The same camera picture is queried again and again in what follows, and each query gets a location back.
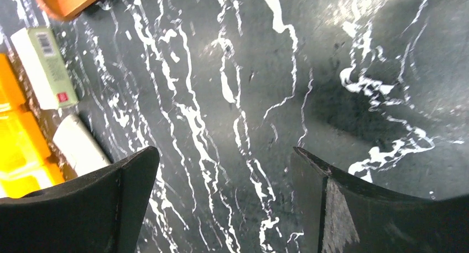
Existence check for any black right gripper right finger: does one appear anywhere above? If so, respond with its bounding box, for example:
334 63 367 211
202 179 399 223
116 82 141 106
291 147 468 252

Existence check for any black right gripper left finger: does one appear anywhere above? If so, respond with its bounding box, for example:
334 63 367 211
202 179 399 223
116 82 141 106
1 146 160 252

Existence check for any yellow three-compartment organizer tray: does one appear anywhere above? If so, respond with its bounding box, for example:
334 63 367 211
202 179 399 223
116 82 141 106
1 54 65 198

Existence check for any green and white box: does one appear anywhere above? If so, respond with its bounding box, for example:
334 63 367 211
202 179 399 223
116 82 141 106
11 26 79 110

